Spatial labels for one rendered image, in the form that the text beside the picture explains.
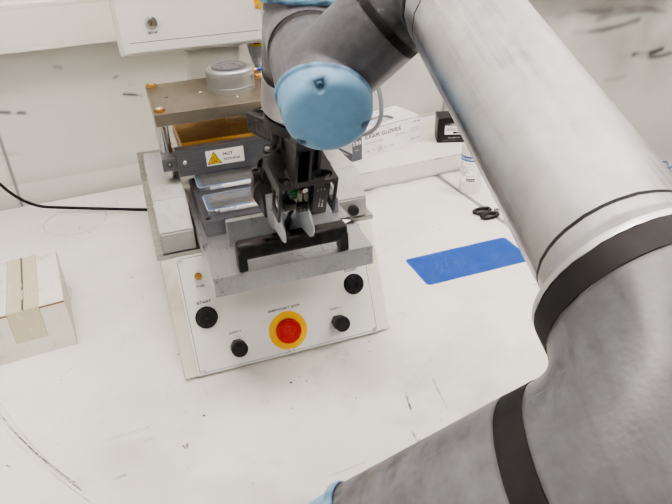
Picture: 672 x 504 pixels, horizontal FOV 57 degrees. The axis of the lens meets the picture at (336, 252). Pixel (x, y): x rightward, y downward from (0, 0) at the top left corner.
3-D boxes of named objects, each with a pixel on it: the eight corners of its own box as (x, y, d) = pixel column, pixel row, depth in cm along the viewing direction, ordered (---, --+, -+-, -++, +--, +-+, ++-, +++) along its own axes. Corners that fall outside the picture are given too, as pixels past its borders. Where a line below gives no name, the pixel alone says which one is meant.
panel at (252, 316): (198, 376, 94) (173, 257, 92) (378, 331, 102) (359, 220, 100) (199, 380, 92) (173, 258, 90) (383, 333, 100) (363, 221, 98)
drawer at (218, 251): (187, 209, 104) (179, 166, 100) (310, 187, 110) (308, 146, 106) (217, 303, 80) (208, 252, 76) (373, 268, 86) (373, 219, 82)
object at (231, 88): (151, 124, 116) (137, 54, 110) (308, 102, 124) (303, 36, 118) (164, 171, 96) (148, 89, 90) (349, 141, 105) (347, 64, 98)
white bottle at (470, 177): (467, 184, 152) (471, 127, 144) (484, 189, 149) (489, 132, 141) (454, 190, 149) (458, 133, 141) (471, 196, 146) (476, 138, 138)
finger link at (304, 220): (298, 262, 80) (301, 211, 73) (283, 231, 83) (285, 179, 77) (320, 257, 81) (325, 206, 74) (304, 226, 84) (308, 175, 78)
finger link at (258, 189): (254, 220, 77) (253, 166, 71) (250, 212, 78) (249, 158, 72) (289, 212, 79) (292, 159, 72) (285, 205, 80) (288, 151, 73)
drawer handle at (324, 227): (236, 265, 81) (233, 239, 79) (344, 243, 85) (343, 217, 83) (240, 273, 79) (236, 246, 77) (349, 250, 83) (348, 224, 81)
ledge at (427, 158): (274, 159, 170) (273, 143, 168) (524, 112, 197) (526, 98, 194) (312, 201, 146) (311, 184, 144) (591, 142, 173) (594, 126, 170)
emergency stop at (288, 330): (277, 344, 98) (272, 320, 97) (301, 338, 99) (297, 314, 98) (279, 346, 96) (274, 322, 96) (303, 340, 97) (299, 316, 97)
